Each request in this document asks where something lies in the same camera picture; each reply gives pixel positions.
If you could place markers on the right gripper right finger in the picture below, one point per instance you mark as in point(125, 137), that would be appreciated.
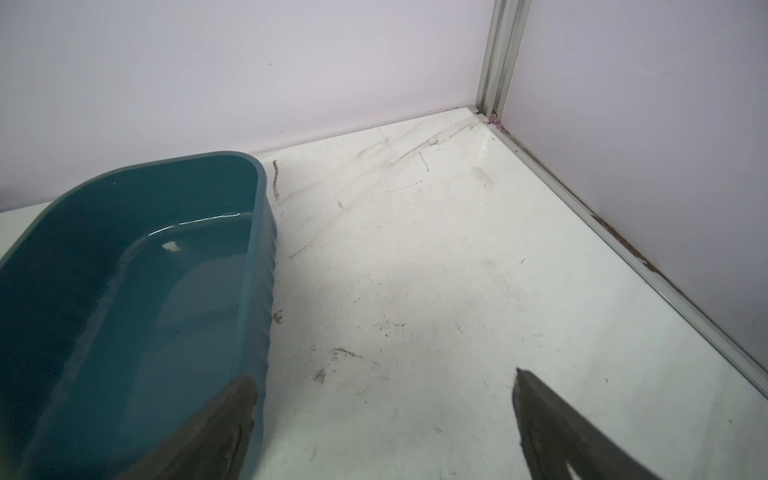
point(559, 443)

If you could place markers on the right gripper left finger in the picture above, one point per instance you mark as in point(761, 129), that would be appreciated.
point(204, 438)

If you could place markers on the teal oval plastic tub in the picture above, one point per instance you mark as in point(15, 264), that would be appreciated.
point(126, 306)

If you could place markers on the aluminium frame post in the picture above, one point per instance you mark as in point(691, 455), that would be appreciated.
point(506, 32)

